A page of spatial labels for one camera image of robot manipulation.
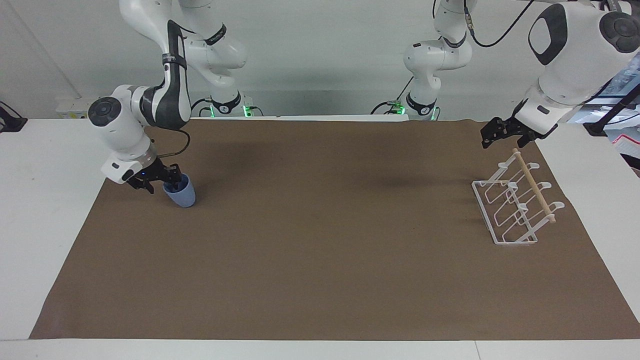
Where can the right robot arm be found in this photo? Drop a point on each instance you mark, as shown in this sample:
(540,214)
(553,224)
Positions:
(125,127)

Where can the blue cup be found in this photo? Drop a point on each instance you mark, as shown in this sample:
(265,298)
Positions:
(181,194)

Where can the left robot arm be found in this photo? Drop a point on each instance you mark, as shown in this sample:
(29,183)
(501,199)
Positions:
(575,55)

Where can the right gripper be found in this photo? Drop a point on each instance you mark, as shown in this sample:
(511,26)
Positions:
(145,173)

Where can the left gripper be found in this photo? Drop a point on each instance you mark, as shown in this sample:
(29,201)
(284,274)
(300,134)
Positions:
(522,127)

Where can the black stand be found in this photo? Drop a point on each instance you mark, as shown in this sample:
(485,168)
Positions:
(10,122)
(612,112)

